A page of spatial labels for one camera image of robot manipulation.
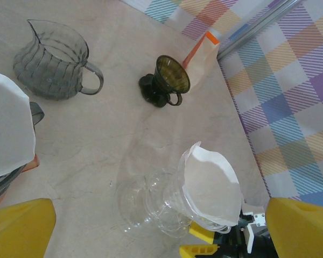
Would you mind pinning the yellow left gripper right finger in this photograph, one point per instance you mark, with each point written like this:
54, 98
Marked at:
304, 233

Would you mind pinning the grey transparent coffee dripper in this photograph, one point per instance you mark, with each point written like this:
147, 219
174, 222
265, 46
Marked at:
37, 114

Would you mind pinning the white paper coffee filter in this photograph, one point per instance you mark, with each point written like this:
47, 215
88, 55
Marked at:
8, 121
212, 188

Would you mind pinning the dark green coffee dripper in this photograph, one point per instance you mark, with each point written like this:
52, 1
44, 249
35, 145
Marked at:
172, 75

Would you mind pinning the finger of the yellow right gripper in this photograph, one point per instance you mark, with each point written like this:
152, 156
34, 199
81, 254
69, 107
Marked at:
202, 233
199, 251

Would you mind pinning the checked striped cloth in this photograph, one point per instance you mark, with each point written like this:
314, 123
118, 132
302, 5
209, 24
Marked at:
285, 107

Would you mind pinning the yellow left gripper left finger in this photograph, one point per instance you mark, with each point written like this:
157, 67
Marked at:
16, 233

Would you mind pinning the orange white filter box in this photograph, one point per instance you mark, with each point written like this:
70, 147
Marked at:
204, 59

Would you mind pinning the silver metal rail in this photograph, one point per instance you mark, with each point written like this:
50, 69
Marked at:
247, 29

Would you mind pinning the clear plastic coffee dripper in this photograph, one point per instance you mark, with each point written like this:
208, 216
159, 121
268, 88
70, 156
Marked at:
172, 204

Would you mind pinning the grey transparent carafe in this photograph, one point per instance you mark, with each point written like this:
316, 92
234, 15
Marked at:
51, 72

